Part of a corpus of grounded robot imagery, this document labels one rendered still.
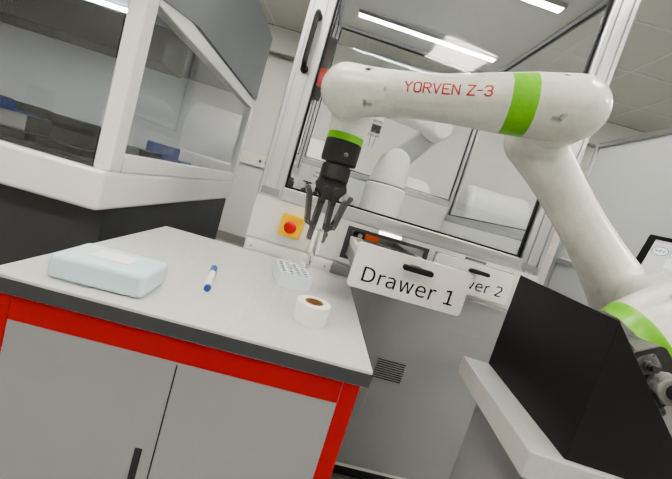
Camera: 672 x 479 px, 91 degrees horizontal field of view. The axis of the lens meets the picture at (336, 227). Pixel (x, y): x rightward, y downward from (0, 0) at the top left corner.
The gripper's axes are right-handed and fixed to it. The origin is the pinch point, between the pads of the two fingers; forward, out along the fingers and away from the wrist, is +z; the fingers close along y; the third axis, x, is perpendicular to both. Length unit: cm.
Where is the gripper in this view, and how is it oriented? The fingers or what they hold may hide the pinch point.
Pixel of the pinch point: (314, 241)
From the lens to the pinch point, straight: 85.3
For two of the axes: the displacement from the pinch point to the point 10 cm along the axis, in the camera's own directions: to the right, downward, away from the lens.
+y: -9.2, -2.4, -3.2
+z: -2.9, 9.5, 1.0
